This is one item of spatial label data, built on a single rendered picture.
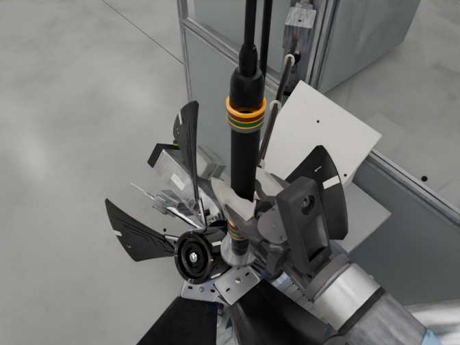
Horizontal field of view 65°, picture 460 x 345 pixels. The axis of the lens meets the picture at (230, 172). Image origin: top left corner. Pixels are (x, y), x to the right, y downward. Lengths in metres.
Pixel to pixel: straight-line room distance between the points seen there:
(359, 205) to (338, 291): 0.97
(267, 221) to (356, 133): 0.50
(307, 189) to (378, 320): 0.16
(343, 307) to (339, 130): 0.57
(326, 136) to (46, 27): 3.64
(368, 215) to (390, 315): 0.95
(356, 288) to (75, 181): 2.36
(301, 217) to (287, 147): 0.60
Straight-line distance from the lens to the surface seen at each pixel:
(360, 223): 1.36
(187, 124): 0.86
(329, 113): 0.96
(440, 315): 0.59
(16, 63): 3.88
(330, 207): 0.69
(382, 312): 0.46
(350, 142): 0.93
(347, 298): 0.45
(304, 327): 0.83
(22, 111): 3.33
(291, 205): 0.40
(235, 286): 0.84
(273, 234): 0.47
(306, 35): 1.02
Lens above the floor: 1.98
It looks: 52 degrees down
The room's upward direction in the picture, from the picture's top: straight up
